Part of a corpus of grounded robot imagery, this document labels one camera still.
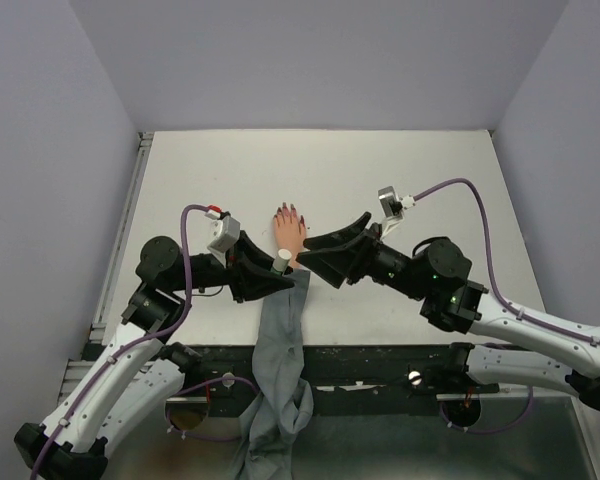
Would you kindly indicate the grey sleeve forearm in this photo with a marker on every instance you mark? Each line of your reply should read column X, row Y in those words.
column 284, row 406

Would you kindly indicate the black mounting base plate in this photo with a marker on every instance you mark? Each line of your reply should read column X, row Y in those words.
column 348, row 380

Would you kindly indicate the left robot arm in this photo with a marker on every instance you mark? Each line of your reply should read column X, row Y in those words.
column 140, row 368

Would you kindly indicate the aluminium rail left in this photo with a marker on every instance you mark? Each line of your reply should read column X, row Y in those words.
column 121, row 238

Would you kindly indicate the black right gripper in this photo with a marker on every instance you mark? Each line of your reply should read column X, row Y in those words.
column 334, row 265

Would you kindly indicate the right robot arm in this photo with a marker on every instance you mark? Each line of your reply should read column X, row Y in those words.
column 438, row 278

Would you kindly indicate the mannequin hand with painted nails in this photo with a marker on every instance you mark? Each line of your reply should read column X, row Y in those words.
column 290, row 232

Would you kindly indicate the nail polish bottle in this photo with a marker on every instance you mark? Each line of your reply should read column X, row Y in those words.
column 277, row 271

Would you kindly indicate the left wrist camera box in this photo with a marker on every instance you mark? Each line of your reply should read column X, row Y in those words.
column 225, row 232

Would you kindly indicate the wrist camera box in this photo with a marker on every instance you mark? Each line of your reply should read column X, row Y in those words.
column 225, row 232
column 392, row 208

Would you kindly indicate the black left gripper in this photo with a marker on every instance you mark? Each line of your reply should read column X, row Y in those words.
column 245, row 281

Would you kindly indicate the aluminium rail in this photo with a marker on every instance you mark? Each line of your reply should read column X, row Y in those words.
column 76, row 370
column 121, row 238

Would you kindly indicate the aluminium rail front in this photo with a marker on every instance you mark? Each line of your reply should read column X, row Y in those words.
column 76, row 370

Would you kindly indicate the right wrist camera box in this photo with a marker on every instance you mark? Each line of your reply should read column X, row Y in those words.
column 392, row 208

